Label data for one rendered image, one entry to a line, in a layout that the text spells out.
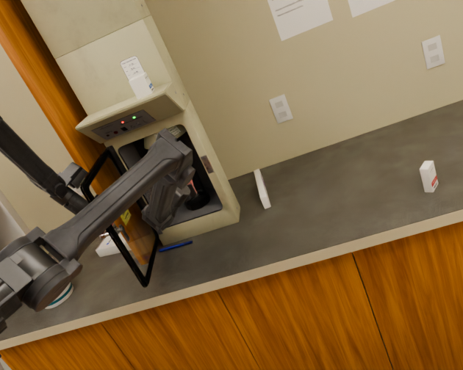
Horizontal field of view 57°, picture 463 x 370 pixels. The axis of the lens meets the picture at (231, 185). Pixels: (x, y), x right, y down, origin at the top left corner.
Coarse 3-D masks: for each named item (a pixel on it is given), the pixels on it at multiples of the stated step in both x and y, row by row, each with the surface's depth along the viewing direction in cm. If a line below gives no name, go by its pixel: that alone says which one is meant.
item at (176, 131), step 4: (168, 128) 148; (172, 128) 149; (176, 128) 150; (180, 128) 151; (184, 128) 152; (172, 132) 149; (176, 132) 149; (180, 132) 150; (184, 132) 151; (148, 136) 150; (152, 136) 149; (156, 136) 148; (176, 136) 149; (180, 136) 150; (144, 140) 153; (148, 140) 150; (152, 140) 149; (144, 144) 154; (148, 144) 151; (148, 148) 151
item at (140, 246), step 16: (96, 160) 137; (96, 176) 131; (112, 176) 142; (96, 192) 127; (128, 208) 145; (112, 224) 130; (128, 224) 140; (144, 224) 153; (112, 240) 128; (144, 240) 148; (144, 256) 143; (144, 272) 139
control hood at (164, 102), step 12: (168, 84) 132; (156, 96) 127; (168, 96) 129; (108, 108) 139; (120, 108) 130; (132, 108) 130; (144, 108) 131; (156, 108) 133; (168, 108) 134; (180, 108) 136; (84, 120) 137; (96, 120) 132; (108, 120) 133; (156, 120) 140; (84, 132) 136
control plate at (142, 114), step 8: (136, 112) 132; (144, 112) 133; (120, 120) 134; (128, 120) 135; (136, 120) 137; (152, 120) 139; (96, 128) 136; (104, 128) 137; (112, 128) 138; (120, 128) 139; (128, 128) 140; (104, 136) 141; (112, 136) 142
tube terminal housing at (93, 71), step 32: (128, 32) 130; (64, 64) 136; (96, 64) 135; (160, 64) 134; (96, 96) 140; (128, 96) 140; (160, 128) 144; (192, 128) 143; (224, 192) 154; (192, 224) 161; (224, 224) 160
